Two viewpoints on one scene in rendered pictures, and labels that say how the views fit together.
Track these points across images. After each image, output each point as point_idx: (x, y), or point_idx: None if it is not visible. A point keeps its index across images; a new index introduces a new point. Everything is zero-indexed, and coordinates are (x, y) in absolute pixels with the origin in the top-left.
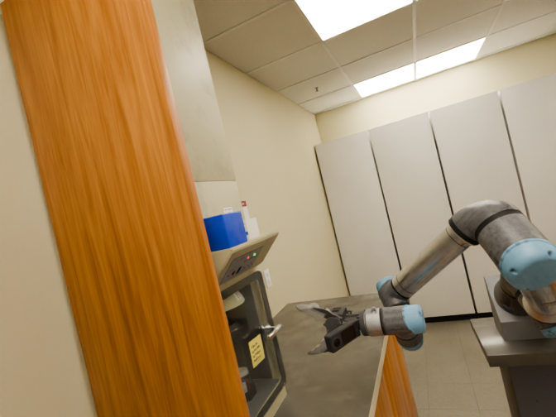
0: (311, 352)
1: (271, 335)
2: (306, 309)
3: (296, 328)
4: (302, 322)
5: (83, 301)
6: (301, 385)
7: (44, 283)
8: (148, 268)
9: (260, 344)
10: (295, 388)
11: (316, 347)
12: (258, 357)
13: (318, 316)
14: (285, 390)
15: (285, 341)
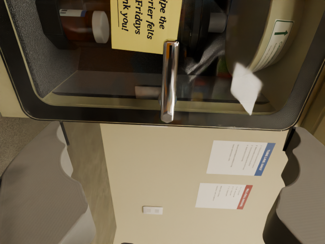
0: (50, 124)
1: (175, 49)
2: (324, 153)
3: (94, 221)
4: (96, 233)
5: None
6: (0, 158)
7: None
8: None
9: (151, 41)
10: (1, 142)
11: (59, 149)
12: (124, 14)
13: (318, 225)
14: (12, 113)
15: (88, 195)
